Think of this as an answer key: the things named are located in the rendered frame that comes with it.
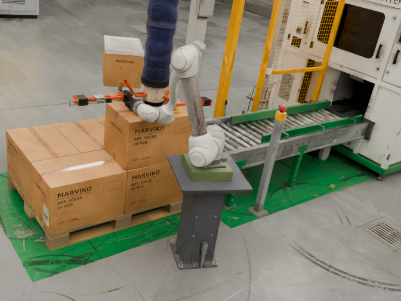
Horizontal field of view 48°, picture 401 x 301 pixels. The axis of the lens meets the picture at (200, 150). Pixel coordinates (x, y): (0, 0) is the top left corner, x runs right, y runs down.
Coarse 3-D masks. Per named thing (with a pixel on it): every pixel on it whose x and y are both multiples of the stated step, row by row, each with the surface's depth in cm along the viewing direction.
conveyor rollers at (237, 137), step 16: (304, 112) 527; (320, 112) 532; (224, 128) 451; (240, 128) 450; (256, 128) 456; (272, 128) 463; (288, 128) 469; (224, 144) 413; (240, 144) 422; (256, 144) 421
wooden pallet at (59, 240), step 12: (12, 180) 384; (24, 204) 365; (168, 204) 391; (180, 204) 396; (36, 216) 346; (120, 216) 358; (132, 216) 381; (144, 216) 383; (156, 216) 386; (96, 228) 359; (108, 228) 361; (120, 228) 364; (48, 240) 330; (60, 240) 332; (72, 240) 342; (84, 240) 346
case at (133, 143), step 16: (112, 112) 346; (128, 112) 342; (112, 128) 350; (128, 128) 328; (144, 128) 336; (160, 128) 344; (176, 128) 353; (112, 144) 354; (128, 144) 333; (144, 144) 342; (160, 144) 351; (176, 144) 361; (128, 160) 340; (144, 160) 349; (160, 160) 358
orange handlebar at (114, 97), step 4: (140, 92) 346; (168, 92) 356; (92, 96) 323; (104, 96) 328; (108, 96) 329; (112, 96) 327; (116, 96) 329; (120, 96) 331; (136, 96) 339; (140, 96) 342; (164, 96) 346; (88, 100) 316; (92, 100) 318; (168, 100) 342; (176, 104) 336; (180, 104) 337; (184, 104) 339
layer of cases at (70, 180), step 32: (32, 128) 384; (64, 128) 393; (96, 128) 402; (32, 160) 337; (64, 160) 344; (96, 160) 351; (32, 192) 343; (64, 192) 316; (96, 192) 333; (128, 192) 353; (160, 192) 374; (64, 224) 328
